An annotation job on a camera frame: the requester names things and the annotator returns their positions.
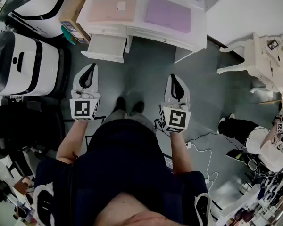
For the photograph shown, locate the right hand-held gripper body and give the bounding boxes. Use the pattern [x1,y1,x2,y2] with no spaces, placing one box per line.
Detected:
[159,100,191,133]

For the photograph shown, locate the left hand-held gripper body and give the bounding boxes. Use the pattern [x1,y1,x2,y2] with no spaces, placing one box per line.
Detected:
[69,89,101,121]

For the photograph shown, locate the pink folder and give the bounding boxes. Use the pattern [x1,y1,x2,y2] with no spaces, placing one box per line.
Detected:
[87,0,137,23]

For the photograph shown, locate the purple folder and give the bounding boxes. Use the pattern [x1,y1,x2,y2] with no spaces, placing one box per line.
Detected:
[145,0,191,34]

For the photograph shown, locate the person's left forearm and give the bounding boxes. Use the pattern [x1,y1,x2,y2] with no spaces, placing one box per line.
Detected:
[56,119,90,166]

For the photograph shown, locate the person's right forearm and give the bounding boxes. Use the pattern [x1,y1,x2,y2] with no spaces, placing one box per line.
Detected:
[169,131,196,174]

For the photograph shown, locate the person's black shoe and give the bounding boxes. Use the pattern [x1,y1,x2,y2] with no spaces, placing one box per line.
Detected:
[131,100,145,114]
[115,97,127,113]

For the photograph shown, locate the white desk drawer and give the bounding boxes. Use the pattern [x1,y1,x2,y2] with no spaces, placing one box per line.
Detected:
[81,33,128,63]

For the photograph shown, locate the person's grey trousers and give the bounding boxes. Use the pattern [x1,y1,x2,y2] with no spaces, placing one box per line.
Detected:
[102,109,156,134]

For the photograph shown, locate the white black robot machine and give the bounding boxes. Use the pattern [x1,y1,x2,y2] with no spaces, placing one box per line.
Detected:
[8,0,69,39]
[0,31,70,97]

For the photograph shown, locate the black office chair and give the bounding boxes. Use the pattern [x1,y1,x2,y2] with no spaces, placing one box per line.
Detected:
[0,95,67,167]

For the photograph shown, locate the person's dark shirt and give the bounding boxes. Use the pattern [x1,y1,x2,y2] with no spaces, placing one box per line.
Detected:
[34,119,210,226]

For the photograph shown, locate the brown cardboard box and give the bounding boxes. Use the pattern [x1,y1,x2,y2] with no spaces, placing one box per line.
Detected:
[58,0,92,44]

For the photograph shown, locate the white dressing table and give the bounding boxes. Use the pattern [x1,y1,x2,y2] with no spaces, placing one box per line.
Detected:
[216,32,283,113]

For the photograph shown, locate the white desk with shelves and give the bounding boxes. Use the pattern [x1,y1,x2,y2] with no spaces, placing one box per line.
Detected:
[76,0,208,64]

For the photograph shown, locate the person's face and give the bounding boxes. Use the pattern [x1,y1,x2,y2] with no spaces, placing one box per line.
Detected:
[101,192,184,226]

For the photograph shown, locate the white work table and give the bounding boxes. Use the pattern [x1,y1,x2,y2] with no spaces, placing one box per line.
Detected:
[219,182,262,221]

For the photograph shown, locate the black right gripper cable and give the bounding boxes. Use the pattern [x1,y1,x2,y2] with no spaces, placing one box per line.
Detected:
[154,118,167,133]

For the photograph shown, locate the black floor cable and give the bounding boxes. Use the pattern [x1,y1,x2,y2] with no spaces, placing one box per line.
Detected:
[186,130,219,144]

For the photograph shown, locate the white charger cable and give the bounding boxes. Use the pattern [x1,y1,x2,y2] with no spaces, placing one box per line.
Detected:
[190,142,219,193]

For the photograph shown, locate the white black shoulder strap pad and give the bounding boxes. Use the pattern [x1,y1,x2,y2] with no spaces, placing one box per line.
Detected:
[34,185,55,226]
[194,193,213,226]

